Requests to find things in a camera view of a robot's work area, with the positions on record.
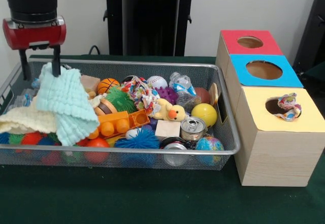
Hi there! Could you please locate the mini basketball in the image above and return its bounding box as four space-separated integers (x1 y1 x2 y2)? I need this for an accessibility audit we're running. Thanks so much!
97 78 121 94

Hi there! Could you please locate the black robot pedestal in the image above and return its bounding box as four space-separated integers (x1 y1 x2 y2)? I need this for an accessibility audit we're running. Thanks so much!
97 0 205 56

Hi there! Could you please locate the wooden box with three holes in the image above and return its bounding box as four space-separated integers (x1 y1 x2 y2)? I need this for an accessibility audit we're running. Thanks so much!
215 29 325 187

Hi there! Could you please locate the open silver tin can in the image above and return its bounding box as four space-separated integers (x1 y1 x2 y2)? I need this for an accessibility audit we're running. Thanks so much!
180 116 207 141

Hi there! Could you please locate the shallow metal mesh bin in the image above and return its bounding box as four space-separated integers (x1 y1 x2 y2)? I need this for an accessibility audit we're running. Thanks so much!
0 58 241 171

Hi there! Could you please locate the orange toy building brick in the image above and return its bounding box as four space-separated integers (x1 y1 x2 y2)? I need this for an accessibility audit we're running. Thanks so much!
87 109 150 140

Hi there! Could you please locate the black upright panel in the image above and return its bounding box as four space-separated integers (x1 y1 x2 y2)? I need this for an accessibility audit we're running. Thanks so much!
291 0 325 76

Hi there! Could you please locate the yellow plastic ball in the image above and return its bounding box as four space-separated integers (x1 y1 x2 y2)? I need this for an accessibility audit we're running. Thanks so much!
190 103 218 128

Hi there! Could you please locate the colourful patterned cloth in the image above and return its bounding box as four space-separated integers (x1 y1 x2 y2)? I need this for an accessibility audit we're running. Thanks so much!
273 92 303 122
134 91 163 119
120 76 150 99

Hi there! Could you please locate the dark green tablecloth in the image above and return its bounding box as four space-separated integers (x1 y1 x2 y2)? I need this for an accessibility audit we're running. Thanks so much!
0 54 325 224

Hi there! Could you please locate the black cable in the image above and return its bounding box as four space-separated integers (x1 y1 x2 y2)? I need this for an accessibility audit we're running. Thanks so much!
88 45 103 55

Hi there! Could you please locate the large dark green spiky ball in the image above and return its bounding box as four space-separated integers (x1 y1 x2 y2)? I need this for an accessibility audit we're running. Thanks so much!
105 86 138 114

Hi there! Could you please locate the mint waffle cloth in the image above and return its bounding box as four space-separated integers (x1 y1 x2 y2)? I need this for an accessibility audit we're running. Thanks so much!
36 61 100 146

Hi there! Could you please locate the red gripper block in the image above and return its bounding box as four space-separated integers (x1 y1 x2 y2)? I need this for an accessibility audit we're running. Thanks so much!
2 17 67 81

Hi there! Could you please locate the cream waffle cloth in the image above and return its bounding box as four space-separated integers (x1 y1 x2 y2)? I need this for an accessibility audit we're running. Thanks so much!
0 95 58 135

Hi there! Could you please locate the white ball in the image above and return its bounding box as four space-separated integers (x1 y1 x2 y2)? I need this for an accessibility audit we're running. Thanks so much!
146 75 169 90

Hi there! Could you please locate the yellow duck plush toy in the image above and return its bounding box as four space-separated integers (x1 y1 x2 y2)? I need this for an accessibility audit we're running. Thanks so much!
152 98 189 122

